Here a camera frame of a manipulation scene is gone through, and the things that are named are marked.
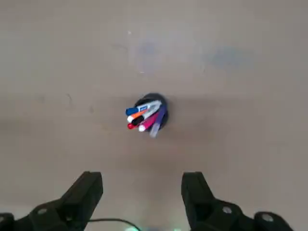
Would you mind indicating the blue capped marker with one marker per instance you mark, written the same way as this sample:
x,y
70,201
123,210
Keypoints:
x,y
142,108

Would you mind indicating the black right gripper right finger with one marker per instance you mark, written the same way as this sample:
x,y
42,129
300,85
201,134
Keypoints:
x,y
202,202

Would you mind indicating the purple marker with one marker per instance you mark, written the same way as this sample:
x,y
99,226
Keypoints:
x,y
158,121

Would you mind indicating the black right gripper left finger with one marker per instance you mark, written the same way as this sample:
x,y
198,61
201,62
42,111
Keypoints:
x,y
79,202

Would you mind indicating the pink marker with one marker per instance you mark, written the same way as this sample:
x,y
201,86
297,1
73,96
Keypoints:
x,y
149,122

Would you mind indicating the orange capped marker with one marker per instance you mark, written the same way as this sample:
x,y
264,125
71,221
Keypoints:
x,y
137,115

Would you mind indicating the black pen holder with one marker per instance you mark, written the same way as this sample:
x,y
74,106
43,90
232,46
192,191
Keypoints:
x,y
166,115

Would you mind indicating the red tipped black marker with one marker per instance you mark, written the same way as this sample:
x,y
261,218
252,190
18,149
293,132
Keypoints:
x,y
134,123

